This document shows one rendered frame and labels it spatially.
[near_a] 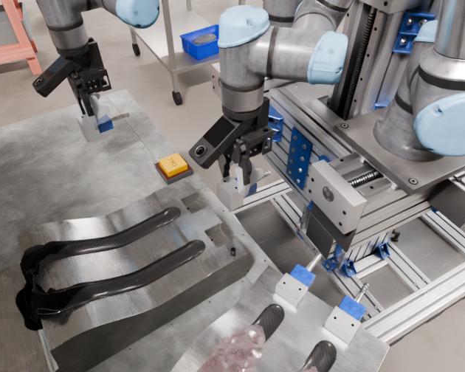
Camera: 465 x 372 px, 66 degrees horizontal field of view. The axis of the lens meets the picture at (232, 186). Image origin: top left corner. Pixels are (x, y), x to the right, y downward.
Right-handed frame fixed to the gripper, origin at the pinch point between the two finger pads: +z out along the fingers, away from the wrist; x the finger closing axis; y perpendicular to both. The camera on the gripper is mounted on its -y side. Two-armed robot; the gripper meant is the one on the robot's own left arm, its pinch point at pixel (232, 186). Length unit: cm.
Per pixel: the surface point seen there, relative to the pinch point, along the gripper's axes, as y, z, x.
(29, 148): -32, 15, 61
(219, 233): -6.0, 8.7, -3.3
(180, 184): -6.4, 6.0, 12.4
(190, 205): -6.8, 8.7, 7.5
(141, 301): -27.2, 6.1, -9.0
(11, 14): -1, 46, 276
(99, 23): 82, 95, 346
